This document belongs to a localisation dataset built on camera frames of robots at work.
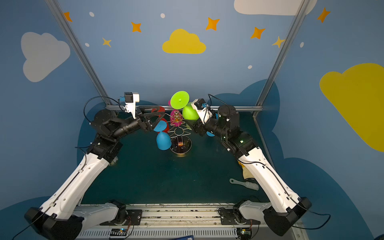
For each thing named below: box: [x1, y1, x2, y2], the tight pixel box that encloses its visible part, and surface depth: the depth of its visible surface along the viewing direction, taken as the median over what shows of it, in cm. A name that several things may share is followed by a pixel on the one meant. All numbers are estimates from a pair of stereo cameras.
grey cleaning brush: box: [229, 178, 260, 191], surface depth 87 cm
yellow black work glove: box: [238, 160, 255, 180], surface depth 90 cm
